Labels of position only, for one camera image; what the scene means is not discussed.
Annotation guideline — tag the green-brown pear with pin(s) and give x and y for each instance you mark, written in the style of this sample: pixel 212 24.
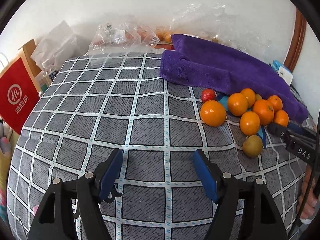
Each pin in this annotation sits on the green-brown pear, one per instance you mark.
pixel 252 146

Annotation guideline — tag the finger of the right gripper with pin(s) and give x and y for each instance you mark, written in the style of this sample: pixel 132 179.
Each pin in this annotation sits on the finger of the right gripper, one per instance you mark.
pixel 277 130
pixel 307 132

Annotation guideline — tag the brown door frame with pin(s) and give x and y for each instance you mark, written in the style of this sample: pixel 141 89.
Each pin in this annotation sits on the brown door frame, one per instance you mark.
pixel 297 41

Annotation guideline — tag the large orange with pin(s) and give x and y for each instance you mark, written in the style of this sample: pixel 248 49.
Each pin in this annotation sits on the large orange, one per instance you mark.
pixel 213 113

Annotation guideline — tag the white plastic bag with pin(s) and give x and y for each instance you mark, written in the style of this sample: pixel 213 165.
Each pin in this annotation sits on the white plastic bag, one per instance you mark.
pixel 56 47

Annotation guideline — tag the purple towel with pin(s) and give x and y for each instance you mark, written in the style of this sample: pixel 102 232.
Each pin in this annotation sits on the purple towel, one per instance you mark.
pixel 201 63

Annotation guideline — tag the white blue box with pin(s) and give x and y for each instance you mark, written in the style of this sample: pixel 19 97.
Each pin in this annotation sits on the white blue box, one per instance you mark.
pixel 282 71

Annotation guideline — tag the orange mandarin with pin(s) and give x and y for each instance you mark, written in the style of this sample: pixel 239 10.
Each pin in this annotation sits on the orange mandarin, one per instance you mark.
pixel 264 110
pixel 249 94
pixel 276 102
pixel 237 104
pixel 281 118
pixel 249 123

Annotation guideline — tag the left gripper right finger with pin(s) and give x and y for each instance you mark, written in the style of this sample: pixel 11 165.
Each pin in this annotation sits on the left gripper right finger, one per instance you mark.
pixel 260 218

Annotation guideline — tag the red paper bag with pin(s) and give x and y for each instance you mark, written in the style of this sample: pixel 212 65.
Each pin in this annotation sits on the red paper bag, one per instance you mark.
pixel 19 94

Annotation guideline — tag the cardboard box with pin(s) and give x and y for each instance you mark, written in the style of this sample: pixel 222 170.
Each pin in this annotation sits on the cardboard box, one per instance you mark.
pixel 25 53

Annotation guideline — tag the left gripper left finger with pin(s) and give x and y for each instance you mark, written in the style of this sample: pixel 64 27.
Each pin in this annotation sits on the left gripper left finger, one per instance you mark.
pixel 64 201

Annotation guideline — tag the clear plastic bag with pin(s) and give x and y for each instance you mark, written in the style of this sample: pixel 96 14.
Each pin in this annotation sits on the clear plastic bag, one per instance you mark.
pixel 122 38
pixel 214 23

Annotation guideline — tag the small red fruit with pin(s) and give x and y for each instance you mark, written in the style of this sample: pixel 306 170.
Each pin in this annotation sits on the small red fruit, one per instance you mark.
pixel 207 95

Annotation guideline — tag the right hand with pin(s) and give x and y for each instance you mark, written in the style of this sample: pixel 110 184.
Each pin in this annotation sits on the right hand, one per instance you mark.
pixel 309 207

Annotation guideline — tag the clear plastic bag left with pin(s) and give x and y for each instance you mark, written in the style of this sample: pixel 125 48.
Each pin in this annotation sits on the clear plastic bag left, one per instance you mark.
pixel 122 38

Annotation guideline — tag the clear plastic bag right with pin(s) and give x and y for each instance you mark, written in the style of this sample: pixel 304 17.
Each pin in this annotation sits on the clear plastic bag right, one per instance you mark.
pixel 214 23

